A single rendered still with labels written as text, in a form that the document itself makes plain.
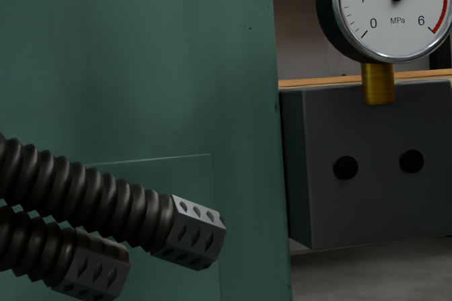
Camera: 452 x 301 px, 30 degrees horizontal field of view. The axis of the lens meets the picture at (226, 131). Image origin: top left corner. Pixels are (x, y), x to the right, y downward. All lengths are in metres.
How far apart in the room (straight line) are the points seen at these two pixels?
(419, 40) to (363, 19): 0.03
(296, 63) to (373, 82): 2.66
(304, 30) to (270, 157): 2.66
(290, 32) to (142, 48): 2.65
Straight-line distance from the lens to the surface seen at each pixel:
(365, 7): 0.40
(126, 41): 0.43
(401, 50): 0.40
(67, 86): 0.43
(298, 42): 3.08
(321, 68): 3.11
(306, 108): 0.41
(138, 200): 0.33
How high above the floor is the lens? 0.62
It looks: 3 degrees down
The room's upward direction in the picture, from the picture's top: 4 degrees counter-clockwise
